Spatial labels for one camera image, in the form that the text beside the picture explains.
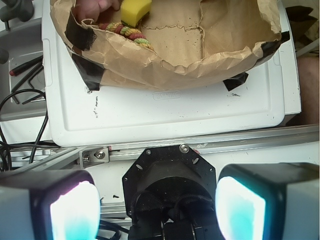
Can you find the brown paper bag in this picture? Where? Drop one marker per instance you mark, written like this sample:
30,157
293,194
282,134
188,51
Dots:
179,44

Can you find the white plastic bin lid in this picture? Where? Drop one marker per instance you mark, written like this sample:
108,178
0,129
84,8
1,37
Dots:
110,115

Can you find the black octagonal mount plate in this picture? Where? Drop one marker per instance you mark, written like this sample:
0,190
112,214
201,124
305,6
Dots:
164,177

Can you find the yellow sponge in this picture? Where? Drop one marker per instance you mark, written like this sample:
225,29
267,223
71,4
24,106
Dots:
132,11

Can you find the metal corner bracket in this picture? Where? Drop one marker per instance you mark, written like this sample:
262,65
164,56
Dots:
93,156

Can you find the grey clamp handle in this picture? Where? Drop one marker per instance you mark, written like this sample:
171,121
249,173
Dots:
16,9

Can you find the pink toy object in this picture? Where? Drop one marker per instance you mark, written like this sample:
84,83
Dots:
91,9

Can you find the black hex key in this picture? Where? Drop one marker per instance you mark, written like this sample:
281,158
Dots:
29,76

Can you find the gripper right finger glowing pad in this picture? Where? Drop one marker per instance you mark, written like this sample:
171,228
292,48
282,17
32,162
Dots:
271,201

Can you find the aluminum extrusion rail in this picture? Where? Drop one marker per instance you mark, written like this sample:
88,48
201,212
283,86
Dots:
277,144

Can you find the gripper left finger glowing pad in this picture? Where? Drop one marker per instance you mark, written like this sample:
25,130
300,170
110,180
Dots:
49,205

